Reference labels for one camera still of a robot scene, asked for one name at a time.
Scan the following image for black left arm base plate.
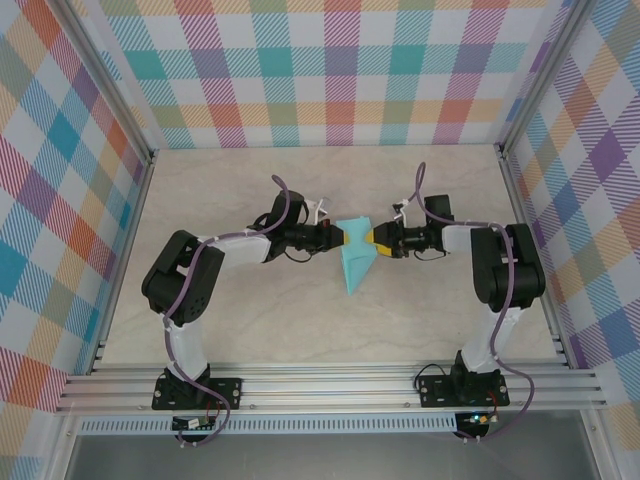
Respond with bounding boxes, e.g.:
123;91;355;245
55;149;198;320
152;377;244;412

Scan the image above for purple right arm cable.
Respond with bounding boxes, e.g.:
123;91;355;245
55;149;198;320
409;161;535;444

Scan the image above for small black circuit board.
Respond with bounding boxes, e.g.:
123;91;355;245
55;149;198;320
172;417;216;432

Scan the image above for long aluminium rail beam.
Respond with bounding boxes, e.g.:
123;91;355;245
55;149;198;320
54;362;609;414

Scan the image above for aluminium side rail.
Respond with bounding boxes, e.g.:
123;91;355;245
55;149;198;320
497;144;571;369
87;149;159;376

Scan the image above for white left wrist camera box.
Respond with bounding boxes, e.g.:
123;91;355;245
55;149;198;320
301;197;333;227

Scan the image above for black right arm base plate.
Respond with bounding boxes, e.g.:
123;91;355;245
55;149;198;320
418;374;511;409

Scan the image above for thin black wire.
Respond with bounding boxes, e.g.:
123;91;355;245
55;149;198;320
415;361;455;392

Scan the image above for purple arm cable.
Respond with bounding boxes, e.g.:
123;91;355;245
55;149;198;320
409;161;535;444
163;173;294;447

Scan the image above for perforated grey cable tray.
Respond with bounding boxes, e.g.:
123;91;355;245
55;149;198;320
78;413;501;435

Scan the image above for aluminium corner post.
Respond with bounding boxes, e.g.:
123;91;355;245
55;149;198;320
494;0;589;156
57;0;157;164

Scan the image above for grey metal panel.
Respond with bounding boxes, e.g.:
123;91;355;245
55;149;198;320
64;432;601;480

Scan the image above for light blue paper sheet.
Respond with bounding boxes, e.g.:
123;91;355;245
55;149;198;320
334;214;377;296

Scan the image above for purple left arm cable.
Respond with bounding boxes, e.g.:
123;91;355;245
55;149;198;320
163;173;294;447

